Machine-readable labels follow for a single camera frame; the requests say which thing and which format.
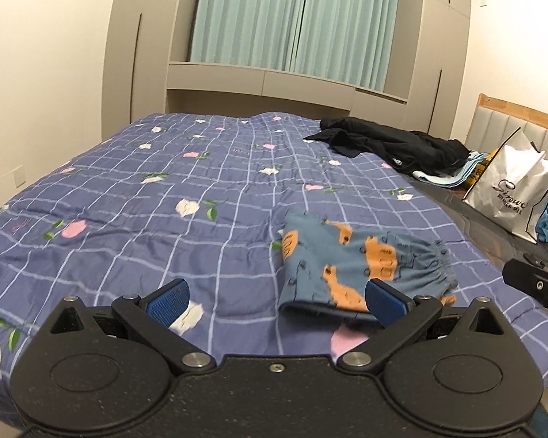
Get padded wooden headboard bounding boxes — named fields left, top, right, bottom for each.
left=466, top=92, right=548, bottom=156

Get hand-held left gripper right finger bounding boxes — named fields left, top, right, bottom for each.
left=335, top=278, right=507, bottom=372

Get white shopping bag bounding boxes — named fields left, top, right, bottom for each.
left=462, top=127, right=548, bottom=243

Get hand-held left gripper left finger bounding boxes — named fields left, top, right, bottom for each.
left=50, top=278, right=217, bottom=372

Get teal curtain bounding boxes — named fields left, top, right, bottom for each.
left=189, top=0, right=403, bottom=94

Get light blue folded cloth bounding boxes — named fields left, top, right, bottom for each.
left=412, top=150, right=489, bottom=188

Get black jacket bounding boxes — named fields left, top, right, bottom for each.
left=304, top=117, right=471, bottom=178

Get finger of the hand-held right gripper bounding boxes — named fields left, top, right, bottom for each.
left=502, top=258, right=548, bottom=323

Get yellow box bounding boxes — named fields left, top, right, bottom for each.
left=466, top=148, right=503, bottom=192

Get grey bed mattress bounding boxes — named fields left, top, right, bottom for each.
left=408, top=176, right=548, bottom=279

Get purple checked floral blanket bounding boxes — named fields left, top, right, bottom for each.
left=0, top=112, right=548, bottom=420

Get beige wardrobe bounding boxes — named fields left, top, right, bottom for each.
left=101, top=0, right=473, bottom=140

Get blue pants with orange print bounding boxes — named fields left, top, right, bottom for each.
left=271, top=205, right=457, bottom=324

